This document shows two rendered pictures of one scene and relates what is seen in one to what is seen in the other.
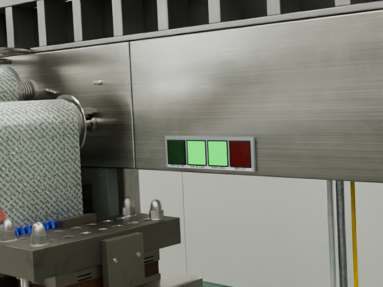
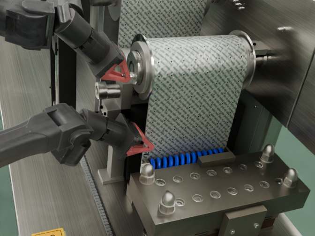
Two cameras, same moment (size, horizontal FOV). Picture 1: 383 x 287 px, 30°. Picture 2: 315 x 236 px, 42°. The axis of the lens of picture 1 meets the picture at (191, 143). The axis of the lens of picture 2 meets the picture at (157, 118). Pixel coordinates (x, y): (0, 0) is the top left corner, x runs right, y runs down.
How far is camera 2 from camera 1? 87 cm
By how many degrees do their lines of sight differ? 35
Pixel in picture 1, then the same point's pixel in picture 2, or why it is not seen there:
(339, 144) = not seen: outside the picture
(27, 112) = (197, 59)
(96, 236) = (221, 210)
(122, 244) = (243, 219)
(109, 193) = (258, 124)
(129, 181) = not seen: hidden behind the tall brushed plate
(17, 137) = (180, 84)
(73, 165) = (229, 106)
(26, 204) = (175, 137)
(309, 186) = not seen: outside the picture
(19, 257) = (146, 215)
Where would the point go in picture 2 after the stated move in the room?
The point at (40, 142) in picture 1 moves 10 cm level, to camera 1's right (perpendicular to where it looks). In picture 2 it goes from (202, 88) to (245, 101)
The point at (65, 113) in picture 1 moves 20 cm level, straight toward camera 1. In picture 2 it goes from (236, 60) to (225, 102)
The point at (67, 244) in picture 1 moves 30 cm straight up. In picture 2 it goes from (191, 217) to (220, 96)
